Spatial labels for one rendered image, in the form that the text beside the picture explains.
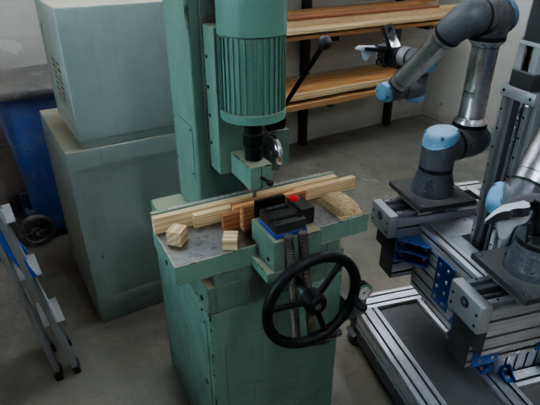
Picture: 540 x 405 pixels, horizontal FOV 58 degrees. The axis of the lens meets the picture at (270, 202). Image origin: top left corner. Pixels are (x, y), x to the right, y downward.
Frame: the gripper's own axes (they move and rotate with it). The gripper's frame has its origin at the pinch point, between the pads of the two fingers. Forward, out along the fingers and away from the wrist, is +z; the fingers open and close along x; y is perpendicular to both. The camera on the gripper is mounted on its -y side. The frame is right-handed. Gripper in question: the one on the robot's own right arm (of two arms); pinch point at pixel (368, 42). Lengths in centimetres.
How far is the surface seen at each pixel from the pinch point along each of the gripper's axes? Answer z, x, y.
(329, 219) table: -66, -71, 24
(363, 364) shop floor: -52, -48, 118
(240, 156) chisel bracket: -47, -87, 5
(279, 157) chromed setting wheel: -44, -73, 11
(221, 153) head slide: -42, -90, 4
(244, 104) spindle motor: -57, -87, -14
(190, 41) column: -32, -89, -26
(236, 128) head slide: -42, -84, -2
